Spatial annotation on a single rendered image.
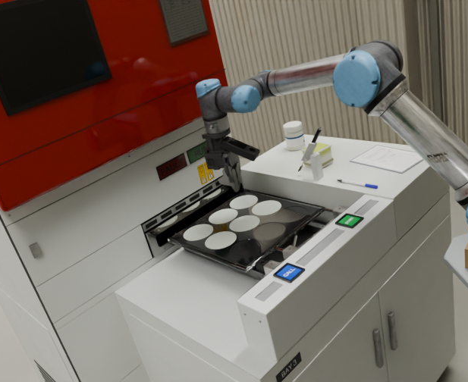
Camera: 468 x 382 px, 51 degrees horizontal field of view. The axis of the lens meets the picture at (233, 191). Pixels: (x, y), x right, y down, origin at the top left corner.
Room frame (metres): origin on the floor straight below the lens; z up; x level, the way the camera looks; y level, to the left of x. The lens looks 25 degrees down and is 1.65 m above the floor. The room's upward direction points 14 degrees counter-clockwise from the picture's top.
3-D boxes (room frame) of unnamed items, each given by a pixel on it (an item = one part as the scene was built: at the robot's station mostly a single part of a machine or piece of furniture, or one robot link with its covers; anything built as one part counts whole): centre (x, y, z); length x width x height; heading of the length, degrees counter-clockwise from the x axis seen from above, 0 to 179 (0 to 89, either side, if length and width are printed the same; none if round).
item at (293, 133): (1.74, -0.27, 1.01); 0.07 x 0.07 x 0.10
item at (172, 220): (1.53, 0.13, 0.89); 0.44 x 0.02 x 0.10; 129
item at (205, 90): (1.44, 0.00, 1.30); 0.09 x 0.08 x 0.11; 48
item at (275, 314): (1.05, -0.19, 0.89); 0.55 x 0.09 x 0.14; 129
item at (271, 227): (1.38, -0.01, 0.90); 0.34 x 0.34 x 0.01; 39
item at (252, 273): (1.25, 0.05, 0.84); 0.50 x 0.02 x 0.03; 39
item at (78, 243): (1.43, 0.28, 1.02); 0.81 x 0.03 x 0.40; 129
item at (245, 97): (1.38, -0.09, 1.30); 0.11 x 0.11 x 0.08; 48
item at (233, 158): (1.44, 0.01, 1.14); 0.09 x 0.08 x 0.12; 63
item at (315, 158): (1.45, -0.27, 1.03); 0.06 x 0.04 x 0.13; 39
